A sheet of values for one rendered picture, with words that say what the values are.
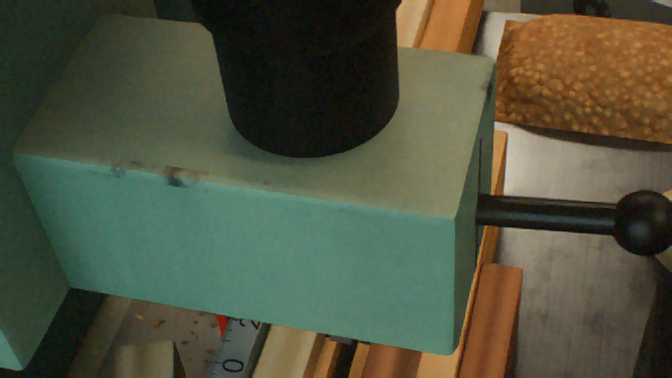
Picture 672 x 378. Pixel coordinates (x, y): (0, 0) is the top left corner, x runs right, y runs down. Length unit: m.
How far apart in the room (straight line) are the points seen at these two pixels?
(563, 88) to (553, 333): 0.14
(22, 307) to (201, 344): 0.26
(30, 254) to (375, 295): 0.11
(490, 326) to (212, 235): 0.13
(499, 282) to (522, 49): 0.19
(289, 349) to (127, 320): 0.23
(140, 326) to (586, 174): 0.27
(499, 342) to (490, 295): 0.02
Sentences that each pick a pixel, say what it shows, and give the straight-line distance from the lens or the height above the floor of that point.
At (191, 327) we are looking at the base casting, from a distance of 0.59.
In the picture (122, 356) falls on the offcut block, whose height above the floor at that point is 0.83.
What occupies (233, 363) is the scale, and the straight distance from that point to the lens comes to 0.38.
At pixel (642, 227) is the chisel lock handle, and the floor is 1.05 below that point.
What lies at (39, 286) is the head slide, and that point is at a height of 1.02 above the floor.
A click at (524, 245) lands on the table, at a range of 0.48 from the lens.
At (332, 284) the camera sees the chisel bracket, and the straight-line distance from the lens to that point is 0.31.
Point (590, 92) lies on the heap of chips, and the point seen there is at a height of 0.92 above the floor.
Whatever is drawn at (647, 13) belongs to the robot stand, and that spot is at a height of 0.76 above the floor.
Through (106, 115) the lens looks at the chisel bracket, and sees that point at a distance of 0.31.
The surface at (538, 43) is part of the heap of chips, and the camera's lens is 0.56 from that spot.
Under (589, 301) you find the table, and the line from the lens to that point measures 0.47.
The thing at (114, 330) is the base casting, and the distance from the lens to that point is 0.60.
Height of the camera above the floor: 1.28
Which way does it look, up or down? 48 degrees down
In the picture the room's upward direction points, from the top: 7 degrees counter-clockwise
